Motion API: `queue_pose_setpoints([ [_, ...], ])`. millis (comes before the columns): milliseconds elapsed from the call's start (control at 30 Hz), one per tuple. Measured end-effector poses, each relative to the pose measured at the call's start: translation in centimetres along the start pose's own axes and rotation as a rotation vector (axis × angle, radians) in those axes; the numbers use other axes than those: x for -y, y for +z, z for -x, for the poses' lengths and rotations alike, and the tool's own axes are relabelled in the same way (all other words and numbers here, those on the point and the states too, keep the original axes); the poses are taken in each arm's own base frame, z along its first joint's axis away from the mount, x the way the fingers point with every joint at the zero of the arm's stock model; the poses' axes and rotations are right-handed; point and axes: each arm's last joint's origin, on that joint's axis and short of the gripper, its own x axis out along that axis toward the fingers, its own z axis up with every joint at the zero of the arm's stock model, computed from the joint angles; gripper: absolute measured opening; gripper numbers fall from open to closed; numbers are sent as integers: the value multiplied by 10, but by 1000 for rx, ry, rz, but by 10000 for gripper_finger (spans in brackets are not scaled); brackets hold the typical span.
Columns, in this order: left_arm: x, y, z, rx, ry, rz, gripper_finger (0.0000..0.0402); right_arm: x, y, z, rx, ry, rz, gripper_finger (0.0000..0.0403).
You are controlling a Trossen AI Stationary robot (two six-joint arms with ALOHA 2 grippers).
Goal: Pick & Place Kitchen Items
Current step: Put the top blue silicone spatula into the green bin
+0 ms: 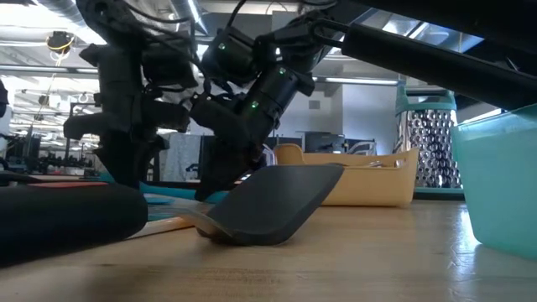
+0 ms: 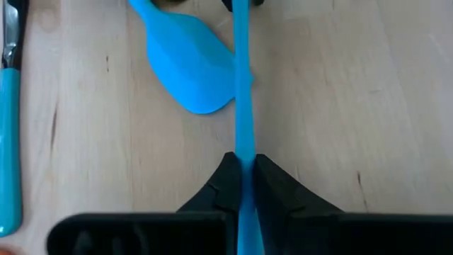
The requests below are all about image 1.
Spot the orange handled knife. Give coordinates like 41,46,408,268
128,216,196,241

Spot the metal scoop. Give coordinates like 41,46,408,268
361,159,404,169

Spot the black ceiling cable reel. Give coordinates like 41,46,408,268
44,29,77,56

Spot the steel box grater teal trim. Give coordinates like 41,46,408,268
394,81,466,201

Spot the metal ceiling duct box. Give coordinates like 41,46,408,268
360,12,486,55

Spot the yellow plastic bin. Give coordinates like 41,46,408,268
273,143,420,208

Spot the translucent teal plastic bin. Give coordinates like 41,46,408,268
449,103,537,261

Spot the solid black turner steel neck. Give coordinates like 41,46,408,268
0,163,346,268

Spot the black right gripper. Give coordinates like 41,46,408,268
189,92,278,203

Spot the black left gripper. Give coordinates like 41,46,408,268
62,43,193,190

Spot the long ceiling light strip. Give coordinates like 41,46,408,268
0,64,400,87

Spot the grey fabric partition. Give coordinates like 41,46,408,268
158,132,203,183

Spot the long teal utensil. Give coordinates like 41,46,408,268
99,170,231,204

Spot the black partition screen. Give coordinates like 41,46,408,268
304,132,378,157

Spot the small teal silicone spatula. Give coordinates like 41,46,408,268
143,196,176,207

